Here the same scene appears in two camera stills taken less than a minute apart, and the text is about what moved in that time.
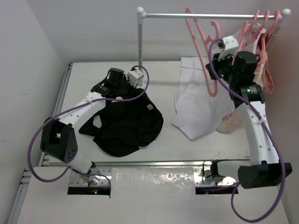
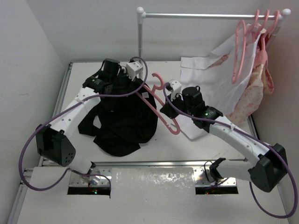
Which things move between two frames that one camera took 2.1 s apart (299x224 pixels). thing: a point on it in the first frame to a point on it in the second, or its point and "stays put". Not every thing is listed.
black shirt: x=130 y=120 stays put
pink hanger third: x=263 y=37 stays put
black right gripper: x=216 y=62 to x=168 y=110
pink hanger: x=214 y=24 to x=143 y=90
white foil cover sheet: x=152 y=182 stays put
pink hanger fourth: x=263 y=39 stays put
